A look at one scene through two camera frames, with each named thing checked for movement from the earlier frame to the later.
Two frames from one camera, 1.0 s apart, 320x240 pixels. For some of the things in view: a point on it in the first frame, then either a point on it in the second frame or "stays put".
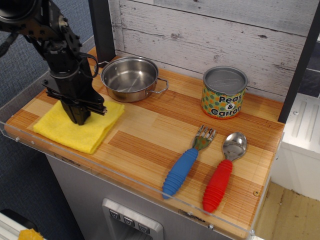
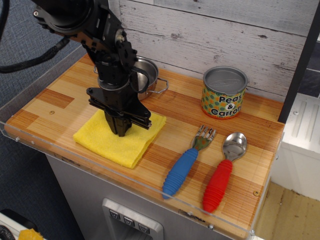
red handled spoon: [234, 146] stays put
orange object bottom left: [30, 234] stays put
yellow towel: [57, 124] to [94, 133]
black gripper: [76, 88] to [123, 102]
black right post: [296, 88] stays put
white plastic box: [297, 167] stays put
